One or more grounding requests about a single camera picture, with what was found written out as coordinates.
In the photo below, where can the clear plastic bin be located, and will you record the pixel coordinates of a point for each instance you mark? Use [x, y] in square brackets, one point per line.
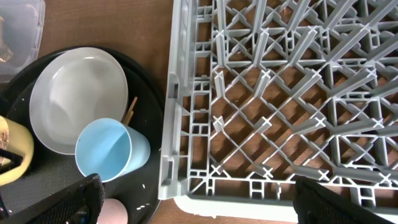
[22, 31]

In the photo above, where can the pink cup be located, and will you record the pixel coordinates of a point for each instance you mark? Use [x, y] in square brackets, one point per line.
[112, 212]

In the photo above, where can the brown snack wrapper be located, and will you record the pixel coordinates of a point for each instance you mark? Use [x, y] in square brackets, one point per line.
[6, 53]

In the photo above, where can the wooden chopstick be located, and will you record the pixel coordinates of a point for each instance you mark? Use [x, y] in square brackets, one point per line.
[128, 118]
[131, 107]

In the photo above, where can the blue cup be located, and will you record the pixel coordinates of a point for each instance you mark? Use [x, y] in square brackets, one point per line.
[110, 149]

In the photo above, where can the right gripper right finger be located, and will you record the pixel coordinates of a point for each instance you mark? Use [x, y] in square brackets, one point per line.
[314, 203]

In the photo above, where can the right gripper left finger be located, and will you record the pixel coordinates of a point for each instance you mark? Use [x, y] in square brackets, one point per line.
[80, 202]

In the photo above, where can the round black tray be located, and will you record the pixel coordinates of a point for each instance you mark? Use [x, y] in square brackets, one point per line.
[50, 172]

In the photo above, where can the yellow bowl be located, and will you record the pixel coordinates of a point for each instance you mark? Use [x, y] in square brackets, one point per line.
[16, 138]

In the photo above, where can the grey dishwasher rack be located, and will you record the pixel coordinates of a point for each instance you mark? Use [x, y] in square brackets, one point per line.
[261, 93]

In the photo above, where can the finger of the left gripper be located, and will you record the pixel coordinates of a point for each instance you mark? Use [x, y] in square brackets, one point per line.
[15, 160]

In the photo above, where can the grey plate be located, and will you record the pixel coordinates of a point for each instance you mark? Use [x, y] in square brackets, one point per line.
[78, 87]

